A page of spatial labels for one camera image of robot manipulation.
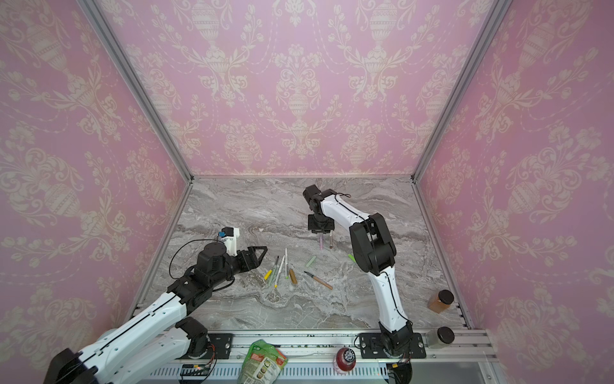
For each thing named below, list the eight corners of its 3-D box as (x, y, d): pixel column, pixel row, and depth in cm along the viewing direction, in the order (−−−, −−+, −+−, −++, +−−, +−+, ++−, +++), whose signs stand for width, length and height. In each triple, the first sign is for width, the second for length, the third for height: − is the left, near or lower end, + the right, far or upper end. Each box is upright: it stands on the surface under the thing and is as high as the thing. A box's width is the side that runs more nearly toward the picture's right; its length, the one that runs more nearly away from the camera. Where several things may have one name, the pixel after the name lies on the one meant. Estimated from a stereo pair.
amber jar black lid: (427, 310, 83) (439, 301, 75) (427, 297, 86) (440, 287, 77) (440, 315, 82) (454, 306, 74) (440, 302, 85) (454, 291, 77)
